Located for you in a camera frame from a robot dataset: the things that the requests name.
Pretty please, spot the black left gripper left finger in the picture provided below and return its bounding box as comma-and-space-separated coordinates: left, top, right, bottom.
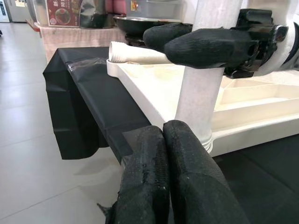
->
105, 125, 173, 224

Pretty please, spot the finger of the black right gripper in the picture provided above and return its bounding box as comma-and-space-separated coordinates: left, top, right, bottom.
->
142, 22, 194, 53
164, 27, 260, 70

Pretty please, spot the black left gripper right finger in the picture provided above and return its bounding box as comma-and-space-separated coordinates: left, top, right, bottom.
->
163, 119, 251, 224

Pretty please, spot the white plastic table leg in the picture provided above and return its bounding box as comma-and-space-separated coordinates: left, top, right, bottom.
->
108, 41, 169, 64
175, 0, 249, 152

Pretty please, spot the clear plastic storage box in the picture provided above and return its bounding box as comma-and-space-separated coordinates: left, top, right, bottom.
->
127, 0, 187, 21

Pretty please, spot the white plastic table top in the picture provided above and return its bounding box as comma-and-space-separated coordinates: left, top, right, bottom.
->
106, 58, 299, 157

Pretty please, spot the crumpled clear tape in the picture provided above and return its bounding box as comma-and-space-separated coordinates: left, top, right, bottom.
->
67, 58, 108, 71

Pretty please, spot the beige table cover cloth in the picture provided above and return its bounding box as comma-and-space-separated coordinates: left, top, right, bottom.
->
35, 24, 128, 63

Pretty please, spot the black tablecloth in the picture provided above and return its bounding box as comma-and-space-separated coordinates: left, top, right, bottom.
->
43, 46, 299, 224

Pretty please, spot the red printed box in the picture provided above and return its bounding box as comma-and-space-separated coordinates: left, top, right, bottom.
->
45, 0, 81, 28

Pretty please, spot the white appliance cabinet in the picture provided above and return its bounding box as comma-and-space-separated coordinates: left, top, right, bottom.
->
0, 0, 31, 23

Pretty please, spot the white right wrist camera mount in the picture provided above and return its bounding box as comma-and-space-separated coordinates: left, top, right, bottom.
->
247, 0, 299, 77

